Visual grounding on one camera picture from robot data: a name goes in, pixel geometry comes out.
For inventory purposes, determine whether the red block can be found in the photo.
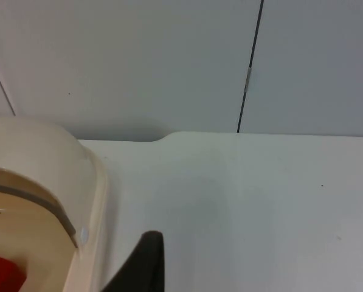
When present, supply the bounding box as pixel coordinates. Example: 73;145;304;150
0;251;28;292

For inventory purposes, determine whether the cream box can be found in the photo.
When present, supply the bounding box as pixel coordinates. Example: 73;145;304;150
0;165;100;292

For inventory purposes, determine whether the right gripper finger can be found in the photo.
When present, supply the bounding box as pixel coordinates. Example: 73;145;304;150
101;230;165;292

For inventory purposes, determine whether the cream lid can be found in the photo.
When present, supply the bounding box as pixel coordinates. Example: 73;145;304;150
0;114;110;253

